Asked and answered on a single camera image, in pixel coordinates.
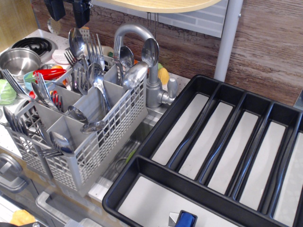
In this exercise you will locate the yellow toy corn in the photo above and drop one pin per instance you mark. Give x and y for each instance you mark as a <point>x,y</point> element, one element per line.
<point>163,75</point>

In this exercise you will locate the big steel spoon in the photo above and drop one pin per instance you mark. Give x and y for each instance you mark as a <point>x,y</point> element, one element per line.
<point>77,45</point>

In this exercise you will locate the hanging skimmer ladle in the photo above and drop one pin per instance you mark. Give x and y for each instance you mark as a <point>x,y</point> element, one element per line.
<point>54,27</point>

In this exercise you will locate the steel forks left compartment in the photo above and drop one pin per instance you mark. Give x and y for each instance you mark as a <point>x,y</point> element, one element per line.
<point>16,124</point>

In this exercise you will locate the black stove burner coil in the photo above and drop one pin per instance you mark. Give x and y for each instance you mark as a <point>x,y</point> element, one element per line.
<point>39,45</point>

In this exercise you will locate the teal toy bowl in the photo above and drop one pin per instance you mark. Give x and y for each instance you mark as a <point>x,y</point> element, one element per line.
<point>28,78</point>

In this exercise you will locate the hanging metal spatula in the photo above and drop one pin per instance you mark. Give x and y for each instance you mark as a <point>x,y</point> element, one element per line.
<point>84,31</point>

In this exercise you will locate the pink white sponge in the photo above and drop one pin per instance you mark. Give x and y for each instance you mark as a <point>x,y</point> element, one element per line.
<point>59,57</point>

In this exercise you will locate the steel spoon behind basket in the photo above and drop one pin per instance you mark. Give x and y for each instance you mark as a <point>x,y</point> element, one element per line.
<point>126,57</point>

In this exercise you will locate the steel spoon front left compartment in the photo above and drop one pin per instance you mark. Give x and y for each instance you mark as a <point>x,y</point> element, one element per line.
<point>61,144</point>

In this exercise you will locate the grey plastic cutlery basket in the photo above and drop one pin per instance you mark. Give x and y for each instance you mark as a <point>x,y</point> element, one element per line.
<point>94,150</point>

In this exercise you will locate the light wooden shelf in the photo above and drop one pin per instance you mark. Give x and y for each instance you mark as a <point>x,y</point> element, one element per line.
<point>161,6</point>

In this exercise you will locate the black cutlery tray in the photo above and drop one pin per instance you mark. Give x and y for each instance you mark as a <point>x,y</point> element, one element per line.
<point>223,155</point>

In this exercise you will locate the steel spoon centre compartment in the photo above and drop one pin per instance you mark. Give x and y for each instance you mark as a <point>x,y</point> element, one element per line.
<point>96,77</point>

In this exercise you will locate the steel spoon compartment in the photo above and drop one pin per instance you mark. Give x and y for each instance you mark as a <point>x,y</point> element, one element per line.
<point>61,144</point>
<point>96,77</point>

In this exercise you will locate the steel spoon leaning on faucet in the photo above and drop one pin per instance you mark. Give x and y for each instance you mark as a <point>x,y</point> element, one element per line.
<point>150,52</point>

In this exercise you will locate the green toy cabbage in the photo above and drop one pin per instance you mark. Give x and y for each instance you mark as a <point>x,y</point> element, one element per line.
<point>7,93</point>

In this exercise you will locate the small spoon middle compartment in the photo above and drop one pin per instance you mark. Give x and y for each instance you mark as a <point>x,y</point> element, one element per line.
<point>77,114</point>

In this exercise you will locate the orange toy at bottom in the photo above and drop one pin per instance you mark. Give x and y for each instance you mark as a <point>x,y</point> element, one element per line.
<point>22,217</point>

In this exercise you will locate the steel fork back compartment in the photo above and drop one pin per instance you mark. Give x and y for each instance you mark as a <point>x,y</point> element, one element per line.
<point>116,57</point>

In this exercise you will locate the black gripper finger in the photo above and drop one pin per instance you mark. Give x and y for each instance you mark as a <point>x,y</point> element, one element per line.
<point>81,10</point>
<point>55,8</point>

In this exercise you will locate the steel cooking pot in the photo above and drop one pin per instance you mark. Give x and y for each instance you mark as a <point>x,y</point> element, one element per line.
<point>19,61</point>

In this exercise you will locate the red toy utensil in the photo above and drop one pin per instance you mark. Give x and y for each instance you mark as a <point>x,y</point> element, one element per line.
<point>49,74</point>

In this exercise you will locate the silver sink faucet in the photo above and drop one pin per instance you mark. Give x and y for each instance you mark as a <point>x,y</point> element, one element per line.
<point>155,94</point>

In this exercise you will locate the long fork left side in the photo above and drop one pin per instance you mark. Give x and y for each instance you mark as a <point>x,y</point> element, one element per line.
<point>40,90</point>

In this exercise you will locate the large spoon over basket rim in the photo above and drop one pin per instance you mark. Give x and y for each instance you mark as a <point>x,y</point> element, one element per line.
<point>135,75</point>

